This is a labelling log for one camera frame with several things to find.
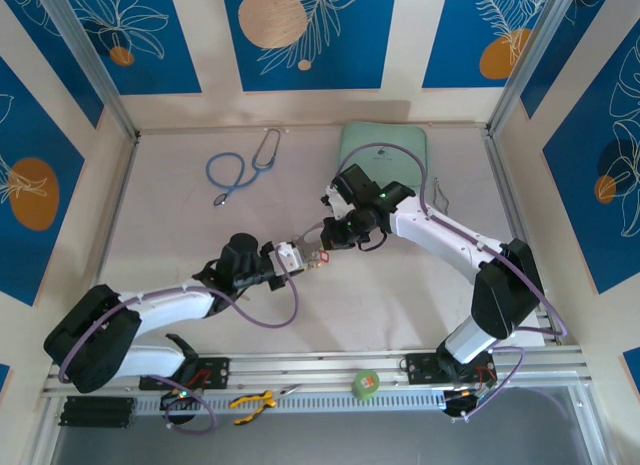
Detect mint green zip pouch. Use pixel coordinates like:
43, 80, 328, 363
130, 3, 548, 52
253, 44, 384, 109
338, 121, 432, 187

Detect blue stethoscope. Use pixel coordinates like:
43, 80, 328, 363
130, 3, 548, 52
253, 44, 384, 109
206, 128, 283, 207

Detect green tape roll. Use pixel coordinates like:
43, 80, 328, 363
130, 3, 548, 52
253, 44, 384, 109
351, 368, 382, 400

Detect black rectangular block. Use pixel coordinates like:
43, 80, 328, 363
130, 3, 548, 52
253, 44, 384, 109
58, 395, 137, 429

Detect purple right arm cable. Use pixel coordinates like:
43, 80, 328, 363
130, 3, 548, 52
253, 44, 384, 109
337, 142, 570, 425

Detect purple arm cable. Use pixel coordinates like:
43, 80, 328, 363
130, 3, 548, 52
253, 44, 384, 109
337, 142, 570, 425
57, 267, 302, 435

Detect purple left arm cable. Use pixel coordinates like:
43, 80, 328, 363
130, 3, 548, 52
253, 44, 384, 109
57, 267, 302, 435

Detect silver wire tongs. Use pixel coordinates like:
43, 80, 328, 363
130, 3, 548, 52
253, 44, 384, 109
432, 177, 451, 215

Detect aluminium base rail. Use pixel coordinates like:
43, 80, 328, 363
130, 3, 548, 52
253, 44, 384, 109
42, 352, 586, 399

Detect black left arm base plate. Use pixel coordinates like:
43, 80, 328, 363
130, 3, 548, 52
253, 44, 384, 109
138, 355, 232, 391

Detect yellow handled pliers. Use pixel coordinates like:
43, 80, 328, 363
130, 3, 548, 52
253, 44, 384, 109
228, 384, 304, 426

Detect white slotted cable duct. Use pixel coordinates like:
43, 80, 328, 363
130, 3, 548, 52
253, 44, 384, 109
134, 389, 446, 416

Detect aluminium side rail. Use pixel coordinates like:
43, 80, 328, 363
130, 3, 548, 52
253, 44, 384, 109
482, 127, 559, 347

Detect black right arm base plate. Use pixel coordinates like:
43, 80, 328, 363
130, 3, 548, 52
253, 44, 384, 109
402, 352, 496, 386

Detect aluminium right frame post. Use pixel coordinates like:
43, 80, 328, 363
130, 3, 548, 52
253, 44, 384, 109
487, 0, 584, 136

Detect aluminium frame post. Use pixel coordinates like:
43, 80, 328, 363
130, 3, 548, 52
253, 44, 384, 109
35, 0, 141, 141
487, 0, 584, 136

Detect aluminium left frame post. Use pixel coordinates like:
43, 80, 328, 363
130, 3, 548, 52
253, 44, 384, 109
35, 0, 141, 141

